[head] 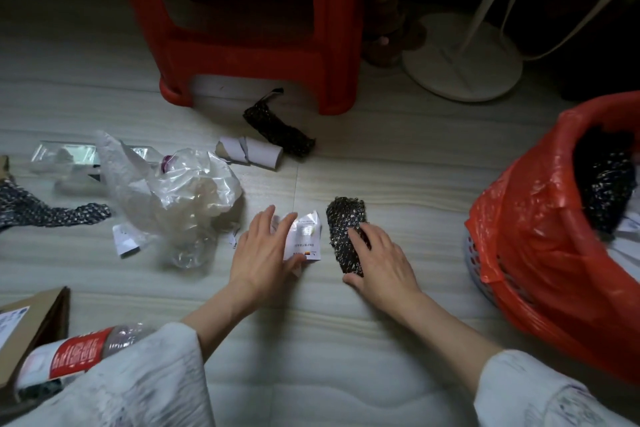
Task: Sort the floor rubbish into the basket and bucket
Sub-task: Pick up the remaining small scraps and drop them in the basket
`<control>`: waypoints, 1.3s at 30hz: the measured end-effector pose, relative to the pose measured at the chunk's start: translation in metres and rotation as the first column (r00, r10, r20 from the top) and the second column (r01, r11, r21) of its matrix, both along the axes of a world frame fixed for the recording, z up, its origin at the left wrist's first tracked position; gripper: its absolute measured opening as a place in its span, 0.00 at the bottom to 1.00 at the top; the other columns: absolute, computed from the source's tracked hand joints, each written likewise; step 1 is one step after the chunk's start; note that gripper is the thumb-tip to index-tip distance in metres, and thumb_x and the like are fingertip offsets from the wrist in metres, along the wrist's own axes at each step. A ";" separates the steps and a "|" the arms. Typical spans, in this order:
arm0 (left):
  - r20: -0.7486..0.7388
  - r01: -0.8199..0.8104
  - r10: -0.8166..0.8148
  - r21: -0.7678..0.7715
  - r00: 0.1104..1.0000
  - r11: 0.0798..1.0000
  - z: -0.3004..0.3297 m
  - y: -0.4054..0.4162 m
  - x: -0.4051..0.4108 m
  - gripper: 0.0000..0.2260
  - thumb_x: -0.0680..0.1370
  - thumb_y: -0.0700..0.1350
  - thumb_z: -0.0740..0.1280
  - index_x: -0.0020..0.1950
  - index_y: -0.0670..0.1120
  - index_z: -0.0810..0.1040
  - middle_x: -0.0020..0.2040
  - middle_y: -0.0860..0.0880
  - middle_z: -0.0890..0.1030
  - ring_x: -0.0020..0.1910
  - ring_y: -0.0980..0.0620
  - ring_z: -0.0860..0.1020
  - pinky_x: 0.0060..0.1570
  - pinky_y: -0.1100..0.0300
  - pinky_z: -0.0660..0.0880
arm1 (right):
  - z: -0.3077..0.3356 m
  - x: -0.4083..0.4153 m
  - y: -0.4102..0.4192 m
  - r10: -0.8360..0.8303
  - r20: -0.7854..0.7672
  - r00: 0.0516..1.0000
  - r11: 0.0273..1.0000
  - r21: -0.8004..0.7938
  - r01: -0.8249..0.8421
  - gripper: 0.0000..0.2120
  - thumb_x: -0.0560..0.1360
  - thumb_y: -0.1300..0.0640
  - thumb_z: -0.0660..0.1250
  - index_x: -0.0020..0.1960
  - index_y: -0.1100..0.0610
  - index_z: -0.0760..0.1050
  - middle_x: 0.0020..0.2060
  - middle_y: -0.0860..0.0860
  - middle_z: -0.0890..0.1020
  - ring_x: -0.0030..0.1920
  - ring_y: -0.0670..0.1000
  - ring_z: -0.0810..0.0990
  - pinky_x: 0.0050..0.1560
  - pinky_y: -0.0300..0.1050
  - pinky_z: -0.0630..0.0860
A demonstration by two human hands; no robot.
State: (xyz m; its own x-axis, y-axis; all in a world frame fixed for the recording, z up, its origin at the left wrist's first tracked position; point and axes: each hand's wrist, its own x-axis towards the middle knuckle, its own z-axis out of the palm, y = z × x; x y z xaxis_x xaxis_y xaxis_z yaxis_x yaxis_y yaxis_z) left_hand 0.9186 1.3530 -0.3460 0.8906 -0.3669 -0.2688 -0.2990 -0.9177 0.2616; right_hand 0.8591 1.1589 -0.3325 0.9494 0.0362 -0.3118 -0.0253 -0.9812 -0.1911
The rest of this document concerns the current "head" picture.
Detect dark hanging clothes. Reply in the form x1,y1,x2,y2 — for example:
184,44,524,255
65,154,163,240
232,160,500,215
525,0,640,102

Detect red plastic stool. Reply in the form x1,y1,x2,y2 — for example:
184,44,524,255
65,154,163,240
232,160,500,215
103,0,363,116

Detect black mesh piece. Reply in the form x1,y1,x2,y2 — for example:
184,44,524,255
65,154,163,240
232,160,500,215
243,87,317,158
325,196,372,278

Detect clear plastic box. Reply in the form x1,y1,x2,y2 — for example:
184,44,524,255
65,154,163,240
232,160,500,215
29,140,151,192

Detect white sleeve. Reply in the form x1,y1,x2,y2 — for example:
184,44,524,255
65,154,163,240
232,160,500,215
473,349,636,427
5,322,216,427

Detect brown labelled cardboard mailer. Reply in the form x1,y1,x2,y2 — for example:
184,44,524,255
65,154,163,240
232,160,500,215
0,286,71,392

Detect person's left forearm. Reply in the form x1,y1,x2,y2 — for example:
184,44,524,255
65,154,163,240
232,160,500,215
181,281,261,360

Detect person's left hand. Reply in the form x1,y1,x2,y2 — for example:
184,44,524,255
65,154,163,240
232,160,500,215
227,205,307,312

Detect black white patterned cloth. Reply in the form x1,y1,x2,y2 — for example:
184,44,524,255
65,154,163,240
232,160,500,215
0,179,112,230

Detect plastic bottle red label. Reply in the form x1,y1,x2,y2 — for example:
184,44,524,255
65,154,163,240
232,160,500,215
15,323,156,392

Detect red-lined waste basket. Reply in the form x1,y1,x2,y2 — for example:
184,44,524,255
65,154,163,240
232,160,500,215
463,91,640,388

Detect person's right hand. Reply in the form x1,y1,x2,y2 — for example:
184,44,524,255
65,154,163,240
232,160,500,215
342,222,423,322

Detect clear plastic bag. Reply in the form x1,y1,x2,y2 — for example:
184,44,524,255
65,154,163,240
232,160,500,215
95,130,245,270

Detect person's right forearm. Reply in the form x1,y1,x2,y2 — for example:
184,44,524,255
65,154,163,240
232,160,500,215
395,291,503,395

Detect white fan cable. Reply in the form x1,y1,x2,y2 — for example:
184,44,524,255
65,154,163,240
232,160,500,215
499,0,640,62

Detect small white paper scrap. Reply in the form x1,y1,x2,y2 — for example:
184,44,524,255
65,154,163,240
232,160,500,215
112,222,147,258

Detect white round fan base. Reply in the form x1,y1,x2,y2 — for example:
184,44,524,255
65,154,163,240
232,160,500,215
402,12,523,103

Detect white left sleeve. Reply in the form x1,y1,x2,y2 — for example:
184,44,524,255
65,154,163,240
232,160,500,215
5,322,216,427

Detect white right sleeve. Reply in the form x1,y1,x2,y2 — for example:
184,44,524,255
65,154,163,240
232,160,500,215
473,349,636,427

